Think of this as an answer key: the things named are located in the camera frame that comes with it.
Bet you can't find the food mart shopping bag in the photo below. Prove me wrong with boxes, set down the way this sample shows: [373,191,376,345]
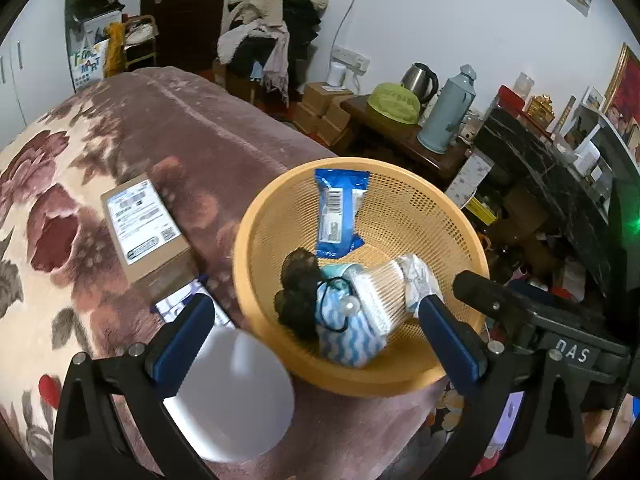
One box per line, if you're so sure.
[66,11,122,91]

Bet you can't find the cotton swab pack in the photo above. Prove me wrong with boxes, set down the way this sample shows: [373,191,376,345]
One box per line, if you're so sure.
[350,259,411,337]

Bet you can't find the wall power strip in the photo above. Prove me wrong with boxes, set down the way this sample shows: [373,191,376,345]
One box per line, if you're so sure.
[331,46,370,74]

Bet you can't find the black mesh scrunchie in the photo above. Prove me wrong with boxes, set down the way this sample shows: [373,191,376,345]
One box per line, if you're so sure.
[274,247,322,344]

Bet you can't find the blue white striped cloth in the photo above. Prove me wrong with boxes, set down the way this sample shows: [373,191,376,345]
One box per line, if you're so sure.
[314,276,387,368]

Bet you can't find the dark wooden door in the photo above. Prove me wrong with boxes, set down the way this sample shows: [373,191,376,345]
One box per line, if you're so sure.
[140,0,224,73]

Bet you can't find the stacked cardboard boxes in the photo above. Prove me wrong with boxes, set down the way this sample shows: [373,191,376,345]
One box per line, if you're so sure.
[293,82,355,146]

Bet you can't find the dark blue tissue pack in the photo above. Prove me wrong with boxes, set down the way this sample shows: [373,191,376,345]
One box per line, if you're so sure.
[150,274,238,331]

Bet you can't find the floral plush blanket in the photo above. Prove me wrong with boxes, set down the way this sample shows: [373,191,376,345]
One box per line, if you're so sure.
[1,68,442,479]

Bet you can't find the white lidded canister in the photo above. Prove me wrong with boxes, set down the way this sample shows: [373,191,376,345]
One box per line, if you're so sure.
[164,327,295,463]

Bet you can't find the clear white sachet packet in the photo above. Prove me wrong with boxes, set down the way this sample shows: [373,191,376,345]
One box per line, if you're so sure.
[396,252,444,318]

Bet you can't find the white wardrobe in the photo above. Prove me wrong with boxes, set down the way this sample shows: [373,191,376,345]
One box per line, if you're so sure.
[6,23,74,127]

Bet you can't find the white cup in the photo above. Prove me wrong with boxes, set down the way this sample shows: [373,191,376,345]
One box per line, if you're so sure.
[326,61,347,88]

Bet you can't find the pile of clothes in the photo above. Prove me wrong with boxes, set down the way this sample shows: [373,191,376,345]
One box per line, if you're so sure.
[217,0,330,102]

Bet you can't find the green mesh food cover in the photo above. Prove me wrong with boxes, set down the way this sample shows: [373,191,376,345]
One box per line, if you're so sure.
[367,82,421,125]

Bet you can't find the steel electric kettle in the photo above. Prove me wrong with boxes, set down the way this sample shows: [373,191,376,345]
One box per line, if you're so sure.
[400,62,439,107]

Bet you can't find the dark wooden side table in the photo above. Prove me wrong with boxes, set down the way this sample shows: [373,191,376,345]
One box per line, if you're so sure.
[332,96,470,188]

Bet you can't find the orange plastic basket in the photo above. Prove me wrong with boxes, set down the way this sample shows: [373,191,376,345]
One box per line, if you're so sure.
[232,157,489,398]

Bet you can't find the blue wet wipes pack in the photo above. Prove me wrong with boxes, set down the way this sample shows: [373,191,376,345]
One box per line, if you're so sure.
[314,168,370,259]

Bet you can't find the red makeup sponge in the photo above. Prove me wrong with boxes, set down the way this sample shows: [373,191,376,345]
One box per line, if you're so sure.
[38,374,62,410]

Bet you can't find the cardboard box with label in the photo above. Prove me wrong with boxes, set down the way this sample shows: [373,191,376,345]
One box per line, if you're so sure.
[101,174,198,306]

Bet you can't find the grey green thermos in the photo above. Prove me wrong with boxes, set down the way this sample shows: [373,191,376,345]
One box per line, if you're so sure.
[418,64,477,154]

